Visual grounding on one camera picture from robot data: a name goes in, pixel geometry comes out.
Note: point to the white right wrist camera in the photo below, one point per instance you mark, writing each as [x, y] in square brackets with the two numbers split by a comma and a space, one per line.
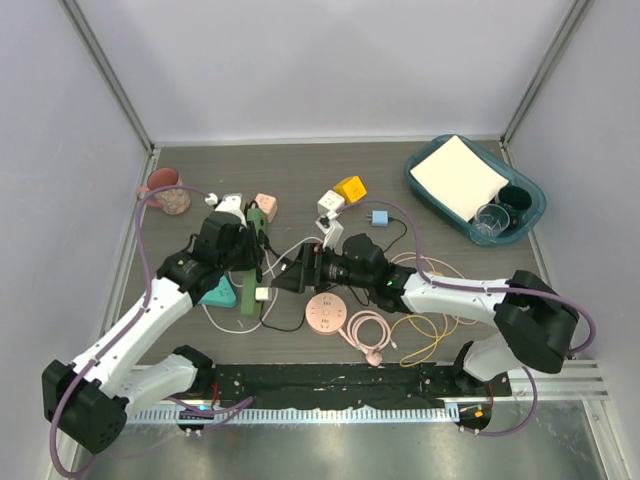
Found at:
[331, 228]

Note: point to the peach cube socket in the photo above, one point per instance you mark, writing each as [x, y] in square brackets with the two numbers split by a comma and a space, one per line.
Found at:
[268, 205]

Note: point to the pink floral mug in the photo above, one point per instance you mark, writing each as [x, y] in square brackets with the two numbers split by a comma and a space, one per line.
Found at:
[172, 201]

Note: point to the dark green cup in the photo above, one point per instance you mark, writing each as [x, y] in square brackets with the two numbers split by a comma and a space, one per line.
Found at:
[515, 200]

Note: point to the small white charger plug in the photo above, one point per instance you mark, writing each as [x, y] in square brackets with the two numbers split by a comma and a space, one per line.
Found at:
[263, 294]

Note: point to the pink round socket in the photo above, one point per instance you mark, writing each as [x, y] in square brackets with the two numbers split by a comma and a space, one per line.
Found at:
[325, 313]

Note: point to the clear glass cup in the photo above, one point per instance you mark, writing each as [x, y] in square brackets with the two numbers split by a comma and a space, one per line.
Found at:
[491, 220]

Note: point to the white cube adapter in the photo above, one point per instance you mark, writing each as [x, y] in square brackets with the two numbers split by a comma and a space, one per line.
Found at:
[330, 202]

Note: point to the white paper pad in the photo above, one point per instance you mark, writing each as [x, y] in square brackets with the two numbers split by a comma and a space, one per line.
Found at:
[458, 178]

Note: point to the light blue charger plug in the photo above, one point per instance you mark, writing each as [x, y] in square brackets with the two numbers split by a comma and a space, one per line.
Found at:
[378, 218]

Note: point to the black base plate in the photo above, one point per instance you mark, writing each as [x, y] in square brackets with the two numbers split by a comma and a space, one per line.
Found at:
[340, 386]

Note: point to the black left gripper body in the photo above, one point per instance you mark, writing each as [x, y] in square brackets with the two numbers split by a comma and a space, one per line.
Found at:
[245, 255]

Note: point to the green power strip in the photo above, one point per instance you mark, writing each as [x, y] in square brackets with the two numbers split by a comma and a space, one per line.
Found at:
[252, 280]

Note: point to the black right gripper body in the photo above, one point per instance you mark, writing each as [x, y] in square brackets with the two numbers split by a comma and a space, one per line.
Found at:
[335, 268]

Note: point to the yellow cube socket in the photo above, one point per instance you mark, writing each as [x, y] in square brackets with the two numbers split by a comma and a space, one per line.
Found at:
[351, 189]

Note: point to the teal triangular socket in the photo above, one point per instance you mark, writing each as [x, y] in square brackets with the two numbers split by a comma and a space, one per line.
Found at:
[222, 296]

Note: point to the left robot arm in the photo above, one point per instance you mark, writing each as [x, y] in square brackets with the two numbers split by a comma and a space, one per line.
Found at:
[91, 398]

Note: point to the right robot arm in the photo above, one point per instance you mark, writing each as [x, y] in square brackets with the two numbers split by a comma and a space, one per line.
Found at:
[534, 324]

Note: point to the teal plastic tray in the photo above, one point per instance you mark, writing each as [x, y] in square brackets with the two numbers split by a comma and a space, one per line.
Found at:
[514, 232]

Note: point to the white cable duct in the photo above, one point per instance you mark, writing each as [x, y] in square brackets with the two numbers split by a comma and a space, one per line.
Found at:
[173, 414]

